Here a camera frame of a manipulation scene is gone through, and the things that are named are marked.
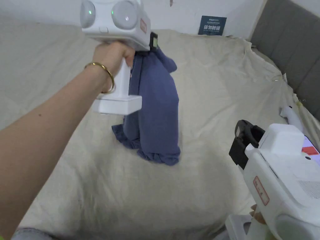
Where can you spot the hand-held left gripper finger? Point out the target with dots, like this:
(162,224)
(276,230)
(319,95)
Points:
(154,41)

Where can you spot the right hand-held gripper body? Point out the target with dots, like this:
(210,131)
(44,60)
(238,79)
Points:
(282,180)

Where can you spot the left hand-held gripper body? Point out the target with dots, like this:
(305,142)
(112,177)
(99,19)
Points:
(117,22)

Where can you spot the dark blue shirt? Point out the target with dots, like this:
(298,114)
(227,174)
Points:
(156,105)

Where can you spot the person's left forearm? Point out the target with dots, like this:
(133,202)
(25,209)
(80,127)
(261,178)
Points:
(50,130)

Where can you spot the person's left hand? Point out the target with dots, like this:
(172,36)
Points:
(112,55)

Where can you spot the dark blue printed card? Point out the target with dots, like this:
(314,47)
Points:
(212,25)

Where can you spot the white hand controller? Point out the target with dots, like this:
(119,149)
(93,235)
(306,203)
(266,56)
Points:
(295,121)

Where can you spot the bed with beige sheet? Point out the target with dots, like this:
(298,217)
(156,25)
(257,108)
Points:
(212,100)

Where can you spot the grey padded headboard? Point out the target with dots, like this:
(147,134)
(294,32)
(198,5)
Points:
(290,42)

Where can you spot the person's legs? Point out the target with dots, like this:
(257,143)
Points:
(35,233)

